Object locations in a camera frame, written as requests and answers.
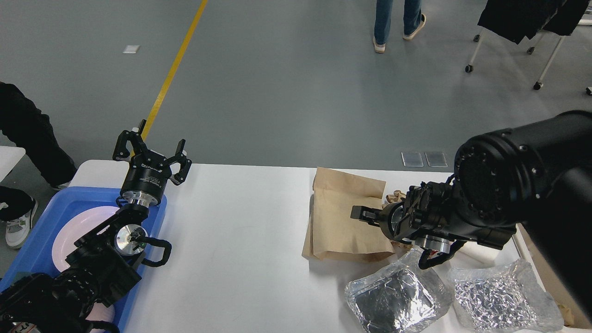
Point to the beige plastic bin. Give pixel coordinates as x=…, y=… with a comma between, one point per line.
x=550, y=282

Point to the right clear floor plate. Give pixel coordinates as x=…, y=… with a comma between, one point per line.
x=436, y=159

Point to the white side table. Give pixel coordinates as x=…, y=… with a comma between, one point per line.
x=9, y=158

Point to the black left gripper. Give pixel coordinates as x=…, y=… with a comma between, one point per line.
x=147, y=176

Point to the left clear floor plate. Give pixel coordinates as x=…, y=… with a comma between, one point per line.
x=412, y=159

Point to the blue plastic tray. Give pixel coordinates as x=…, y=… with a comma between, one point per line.
x=35, y=255

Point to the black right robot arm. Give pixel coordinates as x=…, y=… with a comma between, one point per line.
x=538, y=176

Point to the white paper cup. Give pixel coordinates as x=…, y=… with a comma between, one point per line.
x=480, y=253

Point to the clear plastic wrap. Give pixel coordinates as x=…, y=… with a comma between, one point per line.
x=503, y=299

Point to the crumpled aluminium foil tray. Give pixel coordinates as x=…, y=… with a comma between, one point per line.
x=399, y=298

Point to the clear floor plate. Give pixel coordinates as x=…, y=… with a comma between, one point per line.
x=412, y=159
x=436, y=159

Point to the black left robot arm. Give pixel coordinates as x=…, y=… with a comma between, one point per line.
x=103, y=265

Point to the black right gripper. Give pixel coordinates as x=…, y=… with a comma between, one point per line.
x=394, y=220

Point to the pink mug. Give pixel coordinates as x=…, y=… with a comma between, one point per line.
x=100, y=312

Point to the pink plate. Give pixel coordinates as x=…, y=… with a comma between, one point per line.
x=75, y=228

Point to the rack with black clothes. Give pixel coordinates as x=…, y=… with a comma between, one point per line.
x=515, y=20

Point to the brown paper bag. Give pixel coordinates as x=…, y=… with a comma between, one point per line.
x=331, y=232

